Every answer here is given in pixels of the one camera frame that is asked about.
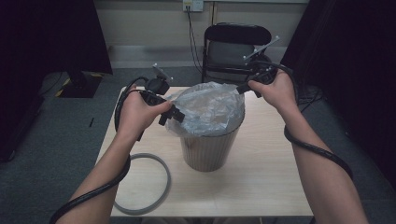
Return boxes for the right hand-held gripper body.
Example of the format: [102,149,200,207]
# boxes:
[242,35,280,85]

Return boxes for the person's left hand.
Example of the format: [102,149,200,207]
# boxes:
[115,92,174,143]

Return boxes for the black folding chair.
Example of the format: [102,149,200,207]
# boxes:
[200,21,273,88]

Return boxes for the clear plastic bag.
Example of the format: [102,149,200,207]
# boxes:
[164,81,247,139]

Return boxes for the black floor cables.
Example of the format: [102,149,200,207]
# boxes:
[297,87,325,115]

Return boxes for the grey bin rim ring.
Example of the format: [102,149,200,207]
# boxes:
[113,152,173,217]

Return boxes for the left hand-held gripper cable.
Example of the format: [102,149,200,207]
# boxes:
[49,76,151,224]

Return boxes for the person's right hand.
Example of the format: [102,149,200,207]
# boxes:
[247,68,298,116]

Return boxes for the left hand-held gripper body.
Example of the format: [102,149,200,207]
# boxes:
[139,63,174,106]

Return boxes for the ribbed translucent brown bin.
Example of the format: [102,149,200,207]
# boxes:
[179,123,243,173]

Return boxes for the white wall power outlet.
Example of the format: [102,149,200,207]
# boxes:
[182,0,205,13]

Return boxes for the hand-held gripper cable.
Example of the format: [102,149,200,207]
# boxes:
[49,76,151,224]
[251,60,355,181]

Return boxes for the black curtain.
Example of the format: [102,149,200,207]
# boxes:
[279,0,396,189]
[0,0,114,163]

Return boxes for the right hand-held gripper cable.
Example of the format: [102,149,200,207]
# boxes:
[251,60,355,181]

